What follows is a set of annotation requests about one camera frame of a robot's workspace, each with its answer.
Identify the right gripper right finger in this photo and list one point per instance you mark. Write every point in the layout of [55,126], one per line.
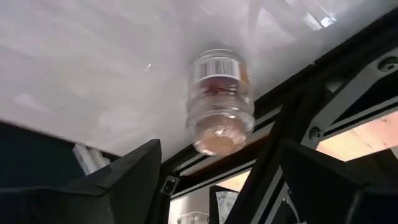
[326,199]

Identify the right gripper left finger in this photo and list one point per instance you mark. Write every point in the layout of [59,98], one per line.
[93,202]

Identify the cork-stoppered glass spice jar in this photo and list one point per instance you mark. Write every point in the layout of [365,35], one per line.
[217,109]

